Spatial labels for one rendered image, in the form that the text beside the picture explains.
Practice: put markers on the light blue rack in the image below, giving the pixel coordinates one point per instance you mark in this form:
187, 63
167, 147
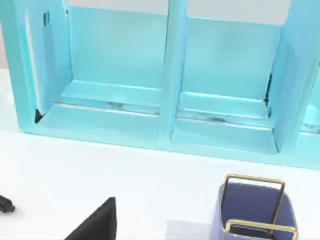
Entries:
117, 62

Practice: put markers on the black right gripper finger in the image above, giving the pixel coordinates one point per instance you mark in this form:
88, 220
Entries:
101, 223

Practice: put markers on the blue and gold pen holder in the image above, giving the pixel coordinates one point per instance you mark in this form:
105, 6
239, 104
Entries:
246, 212

